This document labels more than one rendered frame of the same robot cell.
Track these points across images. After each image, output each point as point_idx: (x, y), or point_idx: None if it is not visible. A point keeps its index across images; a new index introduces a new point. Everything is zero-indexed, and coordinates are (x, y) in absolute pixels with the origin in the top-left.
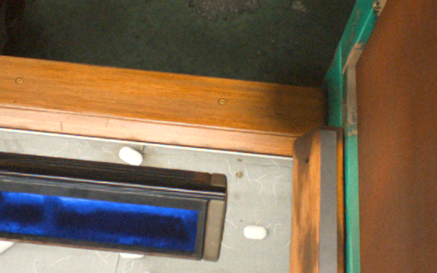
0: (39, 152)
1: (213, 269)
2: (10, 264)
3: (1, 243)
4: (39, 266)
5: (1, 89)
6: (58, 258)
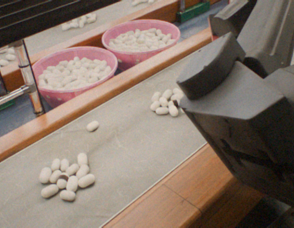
0: (80, 225)
1: None
2: (34, 177)
3: (42, 172)
4: (17, 188)
5: (141, 219)
6: (10, 197)
